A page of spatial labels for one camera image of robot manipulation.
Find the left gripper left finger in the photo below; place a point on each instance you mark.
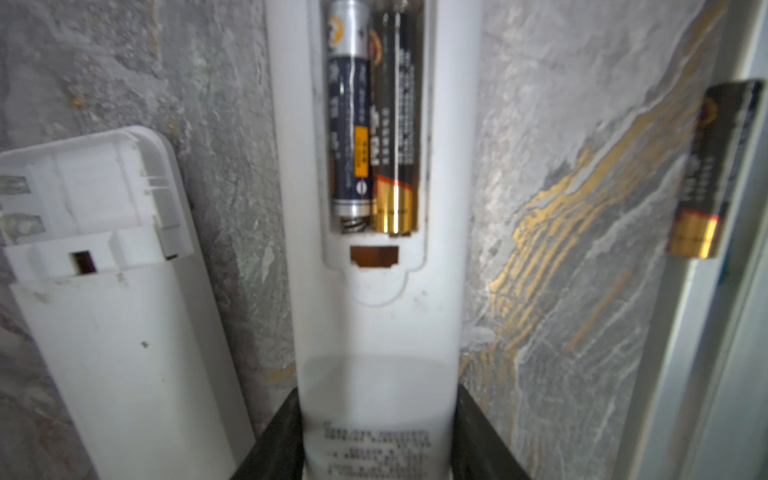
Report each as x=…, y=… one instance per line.
x=278, y=454

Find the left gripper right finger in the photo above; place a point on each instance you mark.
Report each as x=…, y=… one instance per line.
x=477, y=451

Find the long white TV remote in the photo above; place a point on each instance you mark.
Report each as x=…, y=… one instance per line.
x=377, y=319

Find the white air conditioner remote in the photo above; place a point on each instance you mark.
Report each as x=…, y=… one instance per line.
x=110, y=278

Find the black gold battery in TV remote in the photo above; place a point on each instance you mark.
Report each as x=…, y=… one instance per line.
x=393, y=118

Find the blue silver battery in TV remote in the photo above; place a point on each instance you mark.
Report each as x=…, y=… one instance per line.
x=349, y=105

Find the black gold AA battery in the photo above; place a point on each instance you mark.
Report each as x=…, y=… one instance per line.
x=724, y=126

